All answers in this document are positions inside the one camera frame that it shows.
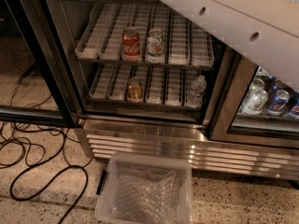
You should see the open glass fridge door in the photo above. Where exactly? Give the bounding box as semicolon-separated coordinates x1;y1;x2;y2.
0;0;78;128

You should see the clear plastic storage bin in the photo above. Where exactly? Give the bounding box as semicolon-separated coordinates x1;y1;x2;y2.
94;152;192;224

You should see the middle shelf tray rack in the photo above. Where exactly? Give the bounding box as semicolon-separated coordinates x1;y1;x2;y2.
75;3;214;67

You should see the bottom shelf tray rack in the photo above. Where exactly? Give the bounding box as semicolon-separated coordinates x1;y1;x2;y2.
89;64;200;108

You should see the bubble wrap sheet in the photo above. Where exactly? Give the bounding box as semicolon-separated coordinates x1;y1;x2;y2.
111;168;180;224

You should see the clear water bottle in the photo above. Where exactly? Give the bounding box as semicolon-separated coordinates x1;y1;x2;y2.
185;75;206;108

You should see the white can behind glass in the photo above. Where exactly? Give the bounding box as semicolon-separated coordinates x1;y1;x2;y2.
241;78;268;115

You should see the red cola can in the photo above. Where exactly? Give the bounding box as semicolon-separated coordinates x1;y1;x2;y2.
121;27;141;62

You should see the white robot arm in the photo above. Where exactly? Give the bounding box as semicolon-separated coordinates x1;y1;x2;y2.
160;0;299;91

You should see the white green soda can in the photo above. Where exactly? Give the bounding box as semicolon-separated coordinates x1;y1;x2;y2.
145;29;164;63

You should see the closed right fridge door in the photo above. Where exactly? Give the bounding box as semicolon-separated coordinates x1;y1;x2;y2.
210;54;299;149

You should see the blue pepsi can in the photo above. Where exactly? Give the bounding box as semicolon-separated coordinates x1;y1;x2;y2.
286;97;299;119
265;90;290;116

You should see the black floor cable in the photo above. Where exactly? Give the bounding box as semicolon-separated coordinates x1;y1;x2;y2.
0;37;93;224

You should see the stainless steel fridge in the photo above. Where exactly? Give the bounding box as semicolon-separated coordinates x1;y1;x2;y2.
40;0;299;180

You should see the gold brown can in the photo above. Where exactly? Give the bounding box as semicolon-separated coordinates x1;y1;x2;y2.
127;77;143;103

